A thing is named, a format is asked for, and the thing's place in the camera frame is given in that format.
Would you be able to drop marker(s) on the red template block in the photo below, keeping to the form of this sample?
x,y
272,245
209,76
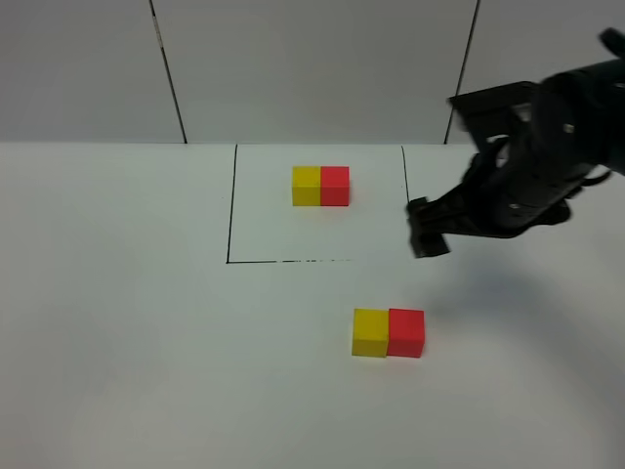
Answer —
x,y
335,186

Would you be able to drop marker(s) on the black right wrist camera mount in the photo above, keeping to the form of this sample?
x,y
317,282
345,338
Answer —
x,y
493,113

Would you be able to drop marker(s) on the yellow template block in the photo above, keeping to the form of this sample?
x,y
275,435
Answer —
x,y
306,186

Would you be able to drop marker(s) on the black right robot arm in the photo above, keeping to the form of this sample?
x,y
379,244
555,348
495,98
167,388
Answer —
x,y
610,72

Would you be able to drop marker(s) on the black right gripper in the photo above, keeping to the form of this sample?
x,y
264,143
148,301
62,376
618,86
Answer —
x,y
525,180

